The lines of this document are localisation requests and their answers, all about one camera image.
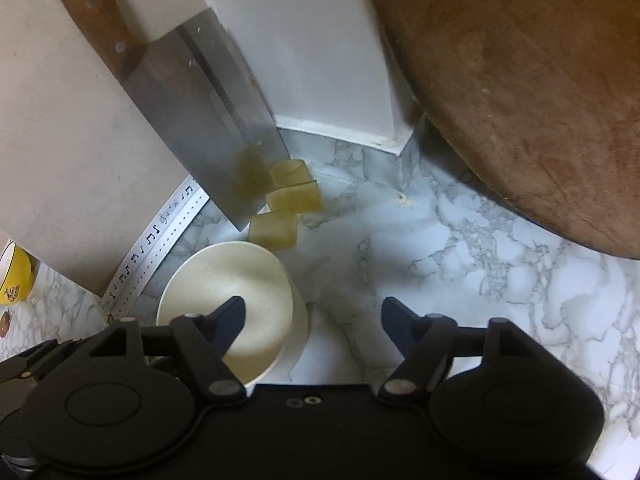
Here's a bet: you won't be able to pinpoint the round wooden cutting board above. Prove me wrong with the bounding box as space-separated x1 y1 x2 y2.
372 0 639 259

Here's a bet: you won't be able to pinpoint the translucent yellow soap blocks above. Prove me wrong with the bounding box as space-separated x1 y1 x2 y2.
248 159 322 250

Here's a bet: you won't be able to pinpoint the cream plastic bowl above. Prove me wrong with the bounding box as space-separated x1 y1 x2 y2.
156 242 309 389

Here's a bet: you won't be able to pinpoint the yellow ceramic bowl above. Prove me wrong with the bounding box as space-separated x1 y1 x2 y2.
0 240 38 307

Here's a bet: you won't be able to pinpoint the steel cleaver wooden handle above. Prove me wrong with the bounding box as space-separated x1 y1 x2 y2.
61 0 288 230

